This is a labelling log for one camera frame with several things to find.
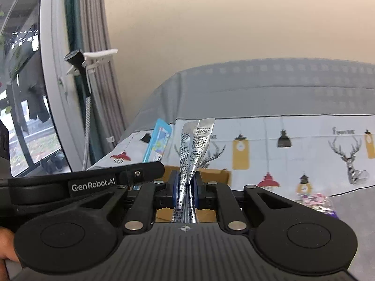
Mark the blue white snack bar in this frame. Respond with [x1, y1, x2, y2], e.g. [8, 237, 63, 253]
[142, 119, 173, 163]

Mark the silver foil snack stick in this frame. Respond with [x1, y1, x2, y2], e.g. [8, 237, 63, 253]
[172, 118, 215, 223]

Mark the person's left hand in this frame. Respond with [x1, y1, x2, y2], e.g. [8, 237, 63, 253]
[0, 227, 20, 281]

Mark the open cardboard box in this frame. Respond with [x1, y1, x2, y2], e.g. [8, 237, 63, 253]
[155, 166, 231, 223]

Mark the pair of shoes outside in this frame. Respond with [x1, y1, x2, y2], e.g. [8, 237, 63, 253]
[40, 151, 66, 174]

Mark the grey patterned sofa cover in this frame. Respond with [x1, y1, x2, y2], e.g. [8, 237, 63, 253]
[96, 58, 374, 280]

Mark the purple snack wrapper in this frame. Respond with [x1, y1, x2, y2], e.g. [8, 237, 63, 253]
[325, 211, 339, 219]

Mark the grey curtain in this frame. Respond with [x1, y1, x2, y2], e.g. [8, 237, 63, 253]
[64, 0, 127, 167]

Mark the white window frame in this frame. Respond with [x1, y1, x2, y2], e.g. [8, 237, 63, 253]
[39, 0, 85, 171]

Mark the grey steamer hose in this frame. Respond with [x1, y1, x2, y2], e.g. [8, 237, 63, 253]
[82, 94, 92, 171]

